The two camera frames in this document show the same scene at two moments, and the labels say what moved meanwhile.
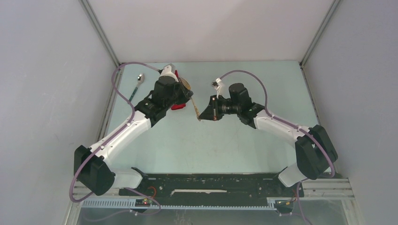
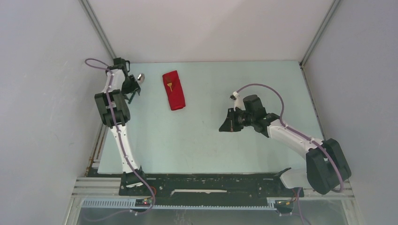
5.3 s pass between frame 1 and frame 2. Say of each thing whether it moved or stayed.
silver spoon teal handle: stayed
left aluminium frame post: stayed
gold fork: moved
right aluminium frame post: stayed
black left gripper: moved
